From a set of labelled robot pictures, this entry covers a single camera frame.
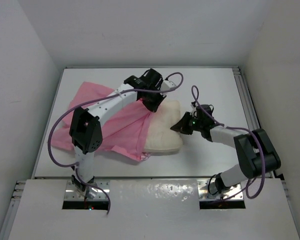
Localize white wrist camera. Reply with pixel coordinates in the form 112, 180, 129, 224
160, 80, 176, 92
190, 105, 197, 117

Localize aluminium table frame rail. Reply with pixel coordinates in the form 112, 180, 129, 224
233, 66, 276, 178

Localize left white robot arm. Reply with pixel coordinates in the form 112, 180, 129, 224
69, 68, 175, 193

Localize white front cover board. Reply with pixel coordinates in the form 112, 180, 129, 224
9, 179, 299, 240

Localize metal base plate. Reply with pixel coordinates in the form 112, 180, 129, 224
62, 180, 110, 211
197, 179, 246, 210

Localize pink satin pillowcase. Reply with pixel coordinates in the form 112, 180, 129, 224
47, 80, 153, 163

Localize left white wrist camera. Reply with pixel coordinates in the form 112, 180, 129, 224
160, 80, 176, 92

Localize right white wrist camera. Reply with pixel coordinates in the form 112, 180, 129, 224
190, 105, 197, 117

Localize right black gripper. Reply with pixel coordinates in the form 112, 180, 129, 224
171, 112, 203, 136

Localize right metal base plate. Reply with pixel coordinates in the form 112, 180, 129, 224
197, 179, 246, 210

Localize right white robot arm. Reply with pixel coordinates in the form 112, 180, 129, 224
170, 102, 281, 196

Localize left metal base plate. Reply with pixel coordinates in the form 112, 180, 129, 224
62, 180, 110, 211

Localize cream white pillow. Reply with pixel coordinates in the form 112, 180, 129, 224
143, 99, 183, 154

